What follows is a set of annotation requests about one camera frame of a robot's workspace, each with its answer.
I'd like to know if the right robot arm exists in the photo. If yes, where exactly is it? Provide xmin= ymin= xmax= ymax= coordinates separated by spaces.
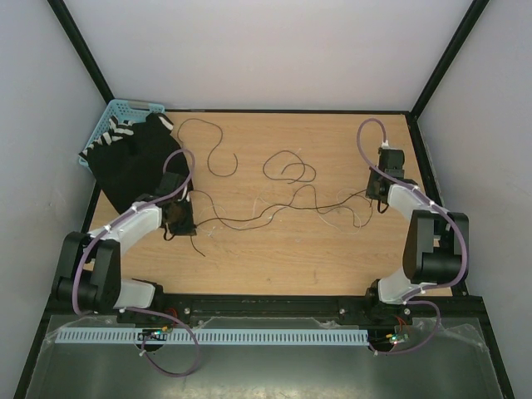
xmin=363 ymin=144 xmax=469 ymax=323

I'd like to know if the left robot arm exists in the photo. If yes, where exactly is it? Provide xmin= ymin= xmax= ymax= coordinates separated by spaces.
xmin=51 ymin=172 xmax=191 ymax=323

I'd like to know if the black white striped cloth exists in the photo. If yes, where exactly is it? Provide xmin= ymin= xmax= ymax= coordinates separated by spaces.
xmin=79 ymin=113 xmax=174 ymax=160

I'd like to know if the light blue plastic basket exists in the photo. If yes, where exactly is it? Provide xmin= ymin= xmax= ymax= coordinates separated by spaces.
xmin=79 ymin=98 xmax=166 ymax=170

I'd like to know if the left circuit board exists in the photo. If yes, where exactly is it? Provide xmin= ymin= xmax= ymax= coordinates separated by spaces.
xmin=137 ymin=328 xmax=169 ymax=342

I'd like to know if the circuit board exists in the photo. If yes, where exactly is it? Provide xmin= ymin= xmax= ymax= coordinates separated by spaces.
xmin=386 ymin=333 xmax=409 ymax=346
xmin=137 ymin=328 xmax=169 ymax=342

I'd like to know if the right circuit board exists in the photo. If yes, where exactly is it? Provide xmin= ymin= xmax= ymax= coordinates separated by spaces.
xmin=386 ymin=333 xmax=409 ymax=346

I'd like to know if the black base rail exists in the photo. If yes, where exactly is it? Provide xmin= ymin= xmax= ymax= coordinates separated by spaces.
xmin=116 ymin=293 xmax=414 ymax=328

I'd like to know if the light blue slotted cable duct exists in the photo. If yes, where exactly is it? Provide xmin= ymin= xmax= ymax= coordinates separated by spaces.
xmin=54 ymin=328 xmax=368 ymax=347

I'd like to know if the right black frame post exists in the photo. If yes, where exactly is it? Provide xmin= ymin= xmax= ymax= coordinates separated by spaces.
xmin=410 ymin=0 xmax=490 ymax=121

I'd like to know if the black frame post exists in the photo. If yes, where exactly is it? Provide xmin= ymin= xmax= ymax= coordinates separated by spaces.
xmin=410 ymin=0 xmax=490 ymax=121
xmin=47 ymin=0 xmax=115 ymax=104

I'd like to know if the left black frame post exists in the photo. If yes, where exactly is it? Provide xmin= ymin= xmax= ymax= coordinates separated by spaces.
xmin=47 ymin=0 xmax=115 ymax=104

